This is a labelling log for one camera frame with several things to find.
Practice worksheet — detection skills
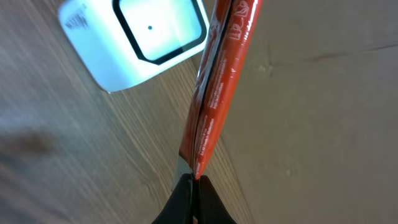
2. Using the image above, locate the white barcode scanner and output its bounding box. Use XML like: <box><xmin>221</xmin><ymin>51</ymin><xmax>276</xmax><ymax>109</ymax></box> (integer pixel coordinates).
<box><xmin>58</xmin><ymin>0</ymin><xmax>209</xmax><ymax>92</ymax></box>

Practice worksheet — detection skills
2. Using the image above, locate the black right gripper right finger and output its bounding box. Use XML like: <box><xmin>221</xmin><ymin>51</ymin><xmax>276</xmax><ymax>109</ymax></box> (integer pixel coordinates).
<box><xmin>196</xmin><ymin>175</ymin><xmax>236</xmax><ymax>224</ymax></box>

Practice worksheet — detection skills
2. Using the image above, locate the orange spaghetti package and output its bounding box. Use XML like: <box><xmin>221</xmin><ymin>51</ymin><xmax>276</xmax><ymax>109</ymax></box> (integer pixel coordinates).
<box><xmin>172</xmin><ymin>0</ymin><xmax>262</xmax><ymax>187</ymax></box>

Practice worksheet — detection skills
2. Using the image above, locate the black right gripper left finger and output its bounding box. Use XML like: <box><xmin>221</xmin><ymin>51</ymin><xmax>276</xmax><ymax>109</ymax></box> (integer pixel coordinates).
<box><xmin>152</xmin><ymin>174</ymin><xmax>193</xmax><ymax>224</ymax></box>

